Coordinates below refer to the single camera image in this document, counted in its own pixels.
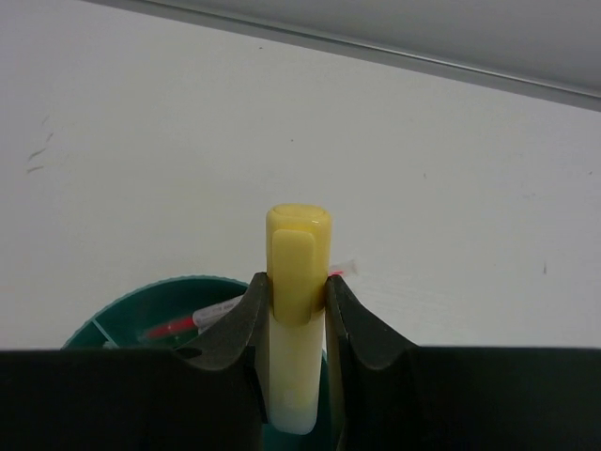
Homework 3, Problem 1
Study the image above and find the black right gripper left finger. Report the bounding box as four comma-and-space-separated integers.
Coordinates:
173, 272, 270, 450

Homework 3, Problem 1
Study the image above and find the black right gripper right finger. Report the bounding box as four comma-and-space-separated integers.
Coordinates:
326, 275, 418, 450

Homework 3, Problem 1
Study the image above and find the pink thin pen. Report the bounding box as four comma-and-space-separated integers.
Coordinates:
140, 257, 362, 340

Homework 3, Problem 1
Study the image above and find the yellow highlighter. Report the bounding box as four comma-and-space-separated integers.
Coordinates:
266, 204, 331, 435

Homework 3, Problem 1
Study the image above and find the teal round divided organizer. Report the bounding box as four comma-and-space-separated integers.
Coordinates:
63, 275, 332, 450

